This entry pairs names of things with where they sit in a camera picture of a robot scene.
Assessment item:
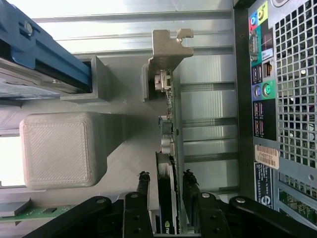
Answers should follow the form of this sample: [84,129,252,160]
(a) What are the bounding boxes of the beige barcode sticker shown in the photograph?
[254,144,281,171]

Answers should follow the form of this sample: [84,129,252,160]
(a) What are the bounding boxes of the grey plastic parts rack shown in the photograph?
[0,55,184,238]

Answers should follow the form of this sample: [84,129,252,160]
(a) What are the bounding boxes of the green RAM stick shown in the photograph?
[0,204,76,222]

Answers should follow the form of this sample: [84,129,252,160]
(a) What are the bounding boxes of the open grey PC case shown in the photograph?
[232,0,317,230]

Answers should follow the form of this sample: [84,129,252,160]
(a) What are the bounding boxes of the silver CPU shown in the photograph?
[0,200,32,217]

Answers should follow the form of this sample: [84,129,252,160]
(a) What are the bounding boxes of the hard disk with blue rails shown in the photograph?
[0,0,92,100]

